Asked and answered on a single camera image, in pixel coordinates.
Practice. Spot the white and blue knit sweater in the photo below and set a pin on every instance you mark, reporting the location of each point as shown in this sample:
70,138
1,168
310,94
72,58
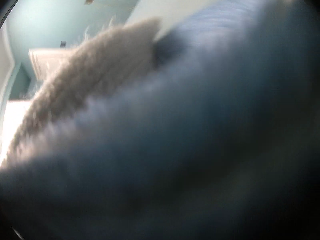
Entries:
210,132

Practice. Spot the white door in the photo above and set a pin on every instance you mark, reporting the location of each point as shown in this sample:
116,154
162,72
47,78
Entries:
46,61

